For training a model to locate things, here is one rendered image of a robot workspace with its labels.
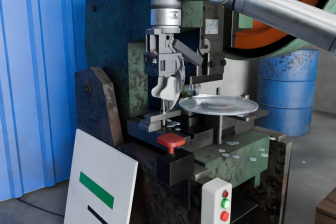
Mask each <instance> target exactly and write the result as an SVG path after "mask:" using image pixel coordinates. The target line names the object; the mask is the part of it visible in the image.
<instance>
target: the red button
mask: <svg viewBox="0 0 336 224"><path fill-rule="evenodd" d="M228 218H229V213H228V212H227V211H225V210H224V211H223V212H222V213H221V215H220V219H221V220H222V221H223V222H226V221H227V220H228Z"/></svg>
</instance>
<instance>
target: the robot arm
mask: <svg viewBox="0 0 336 224"><path fill-rule="evenodd" d="M195 1H204V2H209V3H213V4H218V5H221V6H224V7H226V8H228V9H231V10H233V11H235V12H238V13H241V14H243V15H245V16H247V17H250V18H252V19H254V20H257V21H259V22H261V23H264V24H266V25H268V26H271V27H273V28H275V29H278V30H280V31H282V32H284V33H287V34H289V35H291V36H294V37H296V38H298V39H301V40H303V41H305V42H308V43H310V44H312V45H315V46H317V47H319V48H321V49H324V50H326V51H328V52H331V53H332V54H333V57H334V59H335V60H336V14H333V13H330V12H327V11H325V10H322V9H319V8H317V7H314V6H311V5H309V4H306V3H303V2H301V1H298V0H151V10H150V25H151V26H153V27H152V28H151V29H145V53H141V60H142V74H143V73H145V74H146V75H151V76H157V77H158V79H157V86H156V87H154V88H153V89H152V90H151V94H152V96H153V97H157V98H161V99H164V102H165V105H166V107H167V109H168V110H171V109H172V108H173V107H174V105H175V104H176V102H177V100H178V98H179V96H180V93H181V92H182V89H183V86H184V83H185V66H184V61H185V62H187V63H188V64H189V65H191V66H201V65H202V62H203V60H204V59H203V58H202V57H201V56H200V55H198V54H197V53H196V52H194V51H193V50H192V49H190V48H189V47H188V46H186V45H185V44H183V43H182V42H181V41H179V40H178V39H174V33H180V28H179V26H181V9H182V2H195ZM144 59H145V68H144ZM171 75H174V77H173V76H171Z"/></svg>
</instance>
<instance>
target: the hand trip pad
mask: <svg viewBox="0 0 336 224"><path fill-rule="evenodd" d="M157 142H158V143H159V144H161V145H164V146H166V147H168V153H169V154H173V153H174V148H176V147H178V146H181V145H184V144H185V138H183V137H181V136H178V135H176V134H173V133H167V134H164V135H161V136H158V137H157Z"/></svg>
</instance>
